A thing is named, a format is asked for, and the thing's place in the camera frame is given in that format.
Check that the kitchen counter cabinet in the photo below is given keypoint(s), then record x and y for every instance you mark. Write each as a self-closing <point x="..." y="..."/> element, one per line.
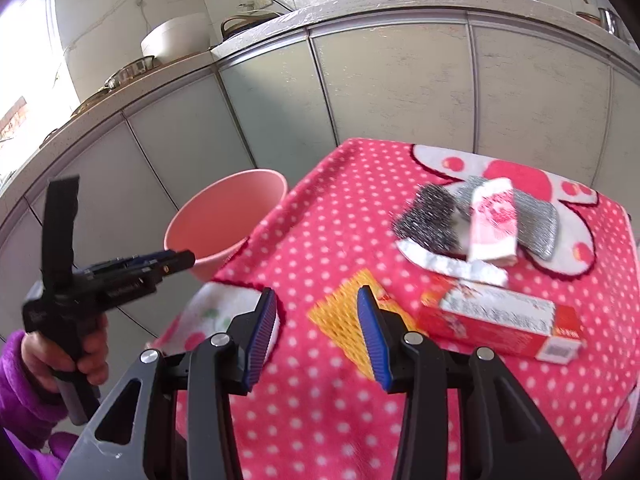
<point x="515" y="79"/>

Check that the steel bowl on counter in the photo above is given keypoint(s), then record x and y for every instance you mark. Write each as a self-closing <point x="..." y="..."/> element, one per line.
<point x="129" y="72"/>

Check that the purple left sleeve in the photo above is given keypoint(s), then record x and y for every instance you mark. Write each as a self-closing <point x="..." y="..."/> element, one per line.
<point x="29" y="415"/>

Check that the steel cup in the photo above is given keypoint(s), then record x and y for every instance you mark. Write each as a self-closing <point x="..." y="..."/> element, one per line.
<point x="612" y="23"/>

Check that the copper bowl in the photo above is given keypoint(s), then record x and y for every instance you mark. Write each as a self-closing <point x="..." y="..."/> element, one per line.
<point x="591" y="18"/>

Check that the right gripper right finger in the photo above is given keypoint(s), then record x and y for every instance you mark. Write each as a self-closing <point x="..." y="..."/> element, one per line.
<point x="405" y="361"/>

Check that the silver glitter sponge cloth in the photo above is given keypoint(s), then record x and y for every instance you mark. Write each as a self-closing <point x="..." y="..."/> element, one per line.
<point x="538" y="221"/>

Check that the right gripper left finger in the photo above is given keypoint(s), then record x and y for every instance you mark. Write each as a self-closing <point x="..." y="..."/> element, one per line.
<point x="226" y="364"/>

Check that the pink polka dot cloth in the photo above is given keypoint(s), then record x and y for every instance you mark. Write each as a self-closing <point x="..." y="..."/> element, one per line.
<point x="313" y="415"/>

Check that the white rice cooker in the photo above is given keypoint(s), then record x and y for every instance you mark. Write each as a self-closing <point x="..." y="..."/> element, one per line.
<point x="177" y="38"/>

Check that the white red paper wrapper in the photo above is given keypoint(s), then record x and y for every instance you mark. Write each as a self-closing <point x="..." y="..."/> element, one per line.
<point x="493" y="223"/>

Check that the pink plastic trash bucket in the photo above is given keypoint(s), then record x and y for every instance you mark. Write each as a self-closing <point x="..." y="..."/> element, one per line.
<point x="215" y="223"/>

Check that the yellow foam fruit net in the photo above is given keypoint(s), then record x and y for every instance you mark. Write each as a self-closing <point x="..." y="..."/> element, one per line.
<point x="337" y="317"/>

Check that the silver foil wrapper strip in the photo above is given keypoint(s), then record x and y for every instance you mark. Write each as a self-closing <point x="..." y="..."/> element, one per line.
<point x="475" y="271"/>

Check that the dark steel wool scrubber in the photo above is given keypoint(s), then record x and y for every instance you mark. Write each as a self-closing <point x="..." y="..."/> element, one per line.
<point x="429" y="221"/>

